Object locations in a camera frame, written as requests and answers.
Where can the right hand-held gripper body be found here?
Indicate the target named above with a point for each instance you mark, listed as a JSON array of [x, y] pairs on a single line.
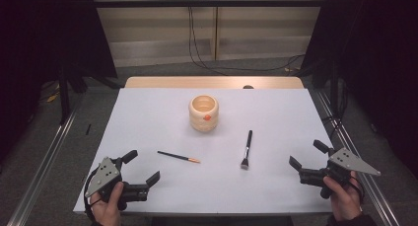
[[349, 161]]

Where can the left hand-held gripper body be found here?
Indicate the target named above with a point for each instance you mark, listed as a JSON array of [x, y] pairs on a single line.
[[106, 175]]

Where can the black makeup brush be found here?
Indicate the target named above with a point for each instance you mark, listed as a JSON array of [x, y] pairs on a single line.
[[247, 147]]

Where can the cream ringed cup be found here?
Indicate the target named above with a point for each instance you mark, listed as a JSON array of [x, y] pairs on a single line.
[[203, 123]]

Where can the person's left hand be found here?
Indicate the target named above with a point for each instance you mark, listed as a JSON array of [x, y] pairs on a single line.
[[106, 213]]

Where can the person's right hand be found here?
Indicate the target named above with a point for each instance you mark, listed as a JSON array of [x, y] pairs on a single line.
[[345, 203]]

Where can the white table cover sheet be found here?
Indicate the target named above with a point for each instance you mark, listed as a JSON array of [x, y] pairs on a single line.
[[148, 120]]

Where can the small black floor stick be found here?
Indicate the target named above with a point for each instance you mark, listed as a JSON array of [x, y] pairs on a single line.
[[88, 129]]

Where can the black metal stand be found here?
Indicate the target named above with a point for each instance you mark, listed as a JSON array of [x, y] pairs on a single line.
[[64, 97], [334, 88]]

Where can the dark round table grommet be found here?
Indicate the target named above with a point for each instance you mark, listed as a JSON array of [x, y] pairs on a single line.
[[248, 87]]

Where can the black curtain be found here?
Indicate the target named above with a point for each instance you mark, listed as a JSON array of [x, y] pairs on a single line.
[[378, 55], [49, 28]]

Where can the aluminium floor rail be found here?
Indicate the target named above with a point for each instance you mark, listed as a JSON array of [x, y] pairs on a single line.
[[42, 173], [378, 203]]

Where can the black horizontal frame bar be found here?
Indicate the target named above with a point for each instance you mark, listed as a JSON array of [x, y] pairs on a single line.
[[148, 3]]

